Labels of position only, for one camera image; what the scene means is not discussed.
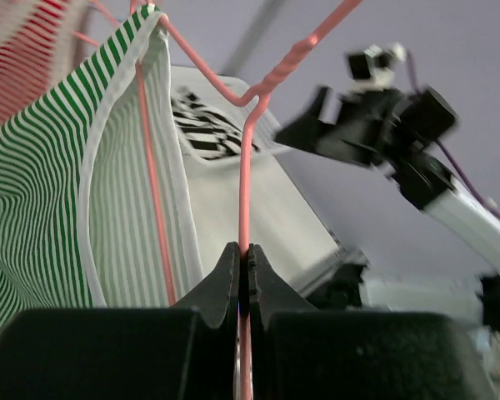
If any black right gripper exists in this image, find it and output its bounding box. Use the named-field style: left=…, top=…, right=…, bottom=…
left=273, top=86, right=404, bottom=167

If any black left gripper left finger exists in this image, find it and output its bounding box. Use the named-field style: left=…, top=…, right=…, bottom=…
left=172, top=242, right=240, bottom=328

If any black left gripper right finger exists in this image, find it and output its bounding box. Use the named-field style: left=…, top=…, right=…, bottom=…
left=247, top=244, right=317, bottom=329

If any pink wire hanger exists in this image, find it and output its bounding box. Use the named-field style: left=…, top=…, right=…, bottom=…
left=75, top=0, right=129, bottom=54
left=136, top=0, right=362, bottom=399

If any black white striped tank top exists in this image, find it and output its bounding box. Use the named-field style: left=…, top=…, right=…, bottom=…
left=171, top=86, right=243, bottom=161

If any green white striped tank top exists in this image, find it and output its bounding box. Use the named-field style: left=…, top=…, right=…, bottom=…
left=0, top=6, right=203, bottom=329

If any red white striped tank top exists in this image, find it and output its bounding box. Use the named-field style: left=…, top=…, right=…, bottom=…
left=0, top=0, right=88, bottom=125

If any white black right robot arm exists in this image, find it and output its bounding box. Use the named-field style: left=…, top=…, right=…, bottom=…
left=274, top=87, right=500, bottom=332

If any white plastic basket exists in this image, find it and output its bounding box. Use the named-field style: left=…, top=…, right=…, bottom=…
left=168, top=64, right=288, bottom=168

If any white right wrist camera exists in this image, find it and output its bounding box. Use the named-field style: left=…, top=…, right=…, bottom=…
left=345, top=42, right=407, bottom=90

